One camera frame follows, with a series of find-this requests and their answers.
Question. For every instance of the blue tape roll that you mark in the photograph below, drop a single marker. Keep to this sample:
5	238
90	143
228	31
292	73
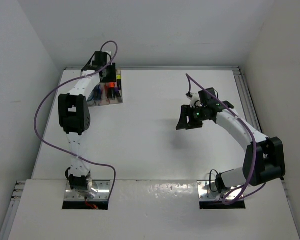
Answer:
90	100

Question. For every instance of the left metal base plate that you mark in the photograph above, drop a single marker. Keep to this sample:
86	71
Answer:
99	192

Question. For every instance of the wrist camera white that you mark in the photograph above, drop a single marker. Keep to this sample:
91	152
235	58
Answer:
194	100
108	54

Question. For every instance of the clear acrylic organizer tray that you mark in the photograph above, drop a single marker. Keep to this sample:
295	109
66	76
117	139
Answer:
105	102

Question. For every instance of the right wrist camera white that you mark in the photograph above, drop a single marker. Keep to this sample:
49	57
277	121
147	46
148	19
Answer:
194	100

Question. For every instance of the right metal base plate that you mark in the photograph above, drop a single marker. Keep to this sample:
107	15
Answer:
207	192

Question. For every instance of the blue refill pen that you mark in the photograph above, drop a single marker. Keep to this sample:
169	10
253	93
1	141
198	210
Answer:
96	93

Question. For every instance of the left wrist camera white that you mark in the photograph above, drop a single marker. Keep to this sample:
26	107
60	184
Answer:
108	54

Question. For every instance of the red gel pen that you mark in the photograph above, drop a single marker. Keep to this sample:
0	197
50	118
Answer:
106	90

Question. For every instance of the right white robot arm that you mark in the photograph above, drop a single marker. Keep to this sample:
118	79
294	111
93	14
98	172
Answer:
264	159

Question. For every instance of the blue capped pen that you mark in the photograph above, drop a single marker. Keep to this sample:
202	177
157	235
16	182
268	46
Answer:
100	93

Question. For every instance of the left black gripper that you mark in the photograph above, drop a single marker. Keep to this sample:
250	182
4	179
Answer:
111	78

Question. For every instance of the metal base plate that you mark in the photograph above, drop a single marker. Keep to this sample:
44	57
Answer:
99	192
207	192

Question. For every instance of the orange highlighter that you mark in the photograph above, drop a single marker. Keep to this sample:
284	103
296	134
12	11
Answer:
111	90

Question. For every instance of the purple highlighter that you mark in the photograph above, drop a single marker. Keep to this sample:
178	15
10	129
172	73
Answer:
117	93

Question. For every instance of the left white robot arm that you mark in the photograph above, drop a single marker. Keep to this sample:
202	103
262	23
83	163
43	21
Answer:
75	119

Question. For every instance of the yellow highlighter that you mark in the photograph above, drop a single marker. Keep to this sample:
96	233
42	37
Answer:
119	80

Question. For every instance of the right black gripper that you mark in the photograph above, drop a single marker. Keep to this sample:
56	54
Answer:
186	111

